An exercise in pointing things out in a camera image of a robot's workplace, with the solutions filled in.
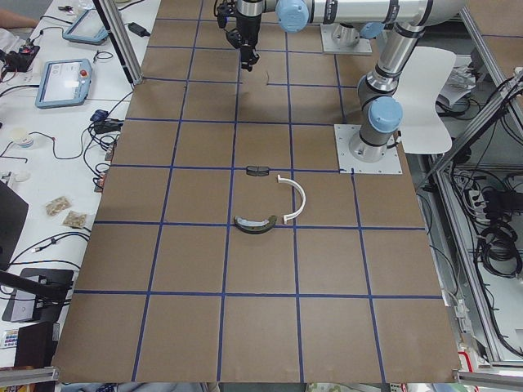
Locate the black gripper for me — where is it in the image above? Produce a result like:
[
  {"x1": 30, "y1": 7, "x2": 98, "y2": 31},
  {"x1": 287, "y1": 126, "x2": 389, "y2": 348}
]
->
[{"x1": 226, "y1": 14, "x2": 261, "y2": 72}]

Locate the black power adapter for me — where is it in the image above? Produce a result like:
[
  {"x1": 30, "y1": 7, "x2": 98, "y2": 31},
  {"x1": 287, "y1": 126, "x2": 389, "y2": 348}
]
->
[{"x1": 127, "y1": 22, "x2": 150, "y2": 38}]

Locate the black brake pad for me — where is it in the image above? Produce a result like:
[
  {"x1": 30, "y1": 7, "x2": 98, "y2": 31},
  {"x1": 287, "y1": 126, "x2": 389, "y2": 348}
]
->
[{"x1": 245, "y1": 165, "x2": 270, "y2": 177}]

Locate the white curved plastic part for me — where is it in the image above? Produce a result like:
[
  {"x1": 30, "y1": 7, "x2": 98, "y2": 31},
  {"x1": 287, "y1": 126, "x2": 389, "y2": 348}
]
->
[{"x1": 276, "y1": 175, "x2": 307, "y2": 225}]

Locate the far teach pendant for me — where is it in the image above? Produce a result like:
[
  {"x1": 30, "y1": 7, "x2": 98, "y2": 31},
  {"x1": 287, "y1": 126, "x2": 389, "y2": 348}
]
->
[{"x1": 62, "y1": 8, "x2": 108, "y2": 46}]

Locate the teach pendant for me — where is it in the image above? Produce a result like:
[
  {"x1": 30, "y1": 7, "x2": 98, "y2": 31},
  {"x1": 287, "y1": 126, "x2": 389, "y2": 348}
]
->
[
  {"x1": 62, "y1": 8, "x2": 108, "y2": 46},
  {"x1": 35, "y1": 59, "x2": 92, "y2": 109}
]

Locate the green curved brake shoe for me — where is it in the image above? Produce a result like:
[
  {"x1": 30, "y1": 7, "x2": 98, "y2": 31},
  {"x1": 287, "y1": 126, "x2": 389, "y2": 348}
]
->
[{"x1": 234, "y1": 215, "x2": 278, "y2": 234}]

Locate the near teach pendant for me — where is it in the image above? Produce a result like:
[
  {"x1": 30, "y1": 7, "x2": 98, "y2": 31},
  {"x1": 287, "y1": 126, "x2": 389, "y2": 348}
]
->
[{"x1": 35, "y1": 59, "x2": 92, "y2": 109}]

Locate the white plastic chair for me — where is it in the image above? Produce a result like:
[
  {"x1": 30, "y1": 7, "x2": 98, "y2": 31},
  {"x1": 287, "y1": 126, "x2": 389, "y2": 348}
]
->
[{"x1": 394, "y1": 46, "x2": 456, "y2": 154}]

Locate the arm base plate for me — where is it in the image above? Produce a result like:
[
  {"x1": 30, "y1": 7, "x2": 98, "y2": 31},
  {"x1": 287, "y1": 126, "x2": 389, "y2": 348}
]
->
[
  {"x1": 320, "y1": 24, "x2": 373, "y2": 56},
  {"x1": 334, "y1": 124, "x2": 402, "y2": 175}
]

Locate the aluminium frame post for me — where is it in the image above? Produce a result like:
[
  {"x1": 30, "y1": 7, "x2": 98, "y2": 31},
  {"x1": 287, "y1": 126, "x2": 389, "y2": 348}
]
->
[{"x1": 93, "y1": 0, "x2": 143, "y2": 86}]

